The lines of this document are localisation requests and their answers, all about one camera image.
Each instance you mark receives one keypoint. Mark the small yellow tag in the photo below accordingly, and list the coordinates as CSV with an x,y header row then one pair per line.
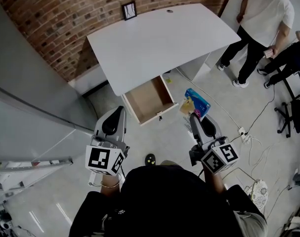
x,y
168,80

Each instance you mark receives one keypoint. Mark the white desk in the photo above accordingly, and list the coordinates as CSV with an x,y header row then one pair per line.
x,y
159,41

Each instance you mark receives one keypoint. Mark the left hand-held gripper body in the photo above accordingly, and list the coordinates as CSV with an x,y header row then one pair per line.
x,y
99,158

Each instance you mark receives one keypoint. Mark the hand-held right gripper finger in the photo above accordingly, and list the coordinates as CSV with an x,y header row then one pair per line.
x,y
210,128
196,130

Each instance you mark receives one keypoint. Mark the white power strip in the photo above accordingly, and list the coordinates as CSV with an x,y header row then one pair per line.
x,y
244,133

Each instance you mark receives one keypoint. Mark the black office chair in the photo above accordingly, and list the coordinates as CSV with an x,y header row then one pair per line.
x,y
298,117

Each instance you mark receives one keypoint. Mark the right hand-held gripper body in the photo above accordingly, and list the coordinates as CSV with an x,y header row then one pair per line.
x,y
219,157

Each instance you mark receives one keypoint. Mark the blue and yellow cardboard box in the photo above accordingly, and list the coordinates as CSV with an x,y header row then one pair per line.
x,y
198,101

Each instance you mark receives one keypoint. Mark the black picture frame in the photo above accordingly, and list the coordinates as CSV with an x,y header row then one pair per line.
x,y
129,11

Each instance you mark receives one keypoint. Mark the person's left black shoe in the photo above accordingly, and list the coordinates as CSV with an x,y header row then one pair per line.
x,y
150,159

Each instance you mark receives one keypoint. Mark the small pink box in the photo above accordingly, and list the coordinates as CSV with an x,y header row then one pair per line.
x,y
268,52

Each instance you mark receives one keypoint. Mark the white wooden drawer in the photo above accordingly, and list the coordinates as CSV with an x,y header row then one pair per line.
x,y
149,100

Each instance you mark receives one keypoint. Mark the beige waist bag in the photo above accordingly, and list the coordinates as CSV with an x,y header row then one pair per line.
x,y
251,225

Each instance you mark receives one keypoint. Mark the person's right forearm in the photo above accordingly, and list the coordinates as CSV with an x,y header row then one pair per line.
x,y
215,181

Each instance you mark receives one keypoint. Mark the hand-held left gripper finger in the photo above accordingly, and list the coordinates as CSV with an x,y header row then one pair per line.
x,y
122,132
102,130

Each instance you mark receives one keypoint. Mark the white floral bag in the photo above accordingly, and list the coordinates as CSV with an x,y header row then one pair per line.
x,y
261,194

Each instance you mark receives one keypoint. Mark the person's left forearm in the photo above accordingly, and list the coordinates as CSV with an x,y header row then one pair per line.
x,y
110,190

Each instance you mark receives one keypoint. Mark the white metal shelf rack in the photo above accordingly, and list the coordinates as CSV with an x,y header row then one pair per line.
x,y
28,165

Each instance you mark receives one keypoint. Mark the white refrigerator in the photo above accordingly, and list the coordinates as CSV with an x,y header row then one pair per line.
x,y
28,70

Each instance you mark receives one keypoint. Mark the person's black clothes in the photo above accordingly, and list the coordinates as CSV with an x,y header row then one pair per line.
x,y
164,201

